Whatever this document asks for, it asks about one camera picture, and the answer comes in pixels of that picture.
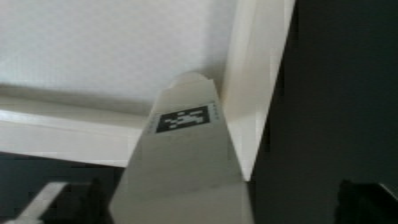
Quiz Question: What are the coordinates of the white desk leg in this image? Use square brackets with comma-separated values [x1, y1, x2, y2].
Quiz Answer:
[110, 72, 254, 224]

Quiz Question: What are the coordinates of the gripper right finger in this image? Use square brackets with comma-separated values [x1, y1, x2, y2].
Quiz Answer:
[335, 180, 398, 224]

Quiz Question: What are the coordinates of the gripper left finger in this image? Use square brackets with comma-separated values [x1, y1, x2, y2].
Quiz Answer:
[5, 179, 113, 224]

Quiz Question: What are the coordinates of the white desk top tray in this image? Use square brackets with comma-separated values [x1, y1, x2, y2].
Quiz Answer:
[0, 0, 296, 171]

